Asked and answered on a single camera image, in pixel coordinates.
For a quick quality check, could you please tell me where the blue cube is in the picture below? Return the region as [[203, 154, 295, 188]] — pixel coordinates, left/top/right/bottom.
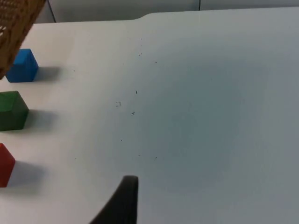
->
[[5, 48, 39, 83]]

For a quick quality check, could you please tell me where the green cube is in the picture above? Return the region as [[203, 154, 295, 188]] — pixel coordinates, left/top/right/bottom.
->
[[0, 91, 29, 131]]

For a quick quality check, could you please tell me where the brown wicker basket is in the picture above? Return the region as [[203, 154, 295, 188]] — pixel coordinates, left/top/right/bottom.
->
[[0, 0, 47, 81]]

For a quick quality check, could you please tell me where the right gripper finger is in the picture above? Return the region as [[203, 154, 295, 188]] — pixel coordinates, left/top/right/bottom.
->
[[88, 175, 139, 224]]

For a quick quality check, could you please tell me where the red cube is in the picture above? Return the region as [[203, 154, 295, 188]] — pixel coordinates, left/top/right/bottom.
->
[[0, 142, 16, 188]]

